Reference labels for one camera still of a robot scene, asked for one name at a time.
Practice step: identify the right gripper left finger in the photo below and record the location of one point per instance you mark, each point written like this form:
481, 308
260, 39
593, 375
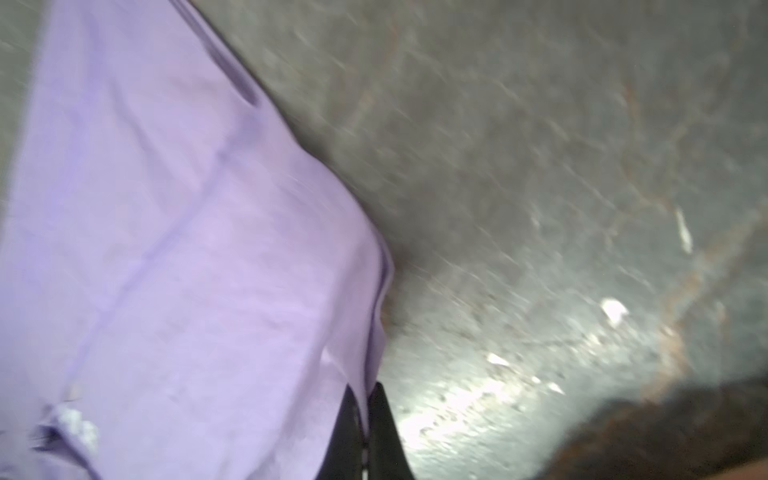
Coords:
344, 455

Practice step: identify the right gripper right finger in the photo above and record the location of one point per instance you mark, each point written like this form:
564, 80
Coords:
386, 455

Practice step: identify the purple SHINE t-shirt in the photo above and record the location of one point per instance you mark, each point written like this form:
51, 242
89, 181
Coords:
186, 293

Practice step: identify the folded pink t-shirt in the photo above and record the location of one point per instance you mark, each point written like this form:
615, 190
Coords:
756, 470

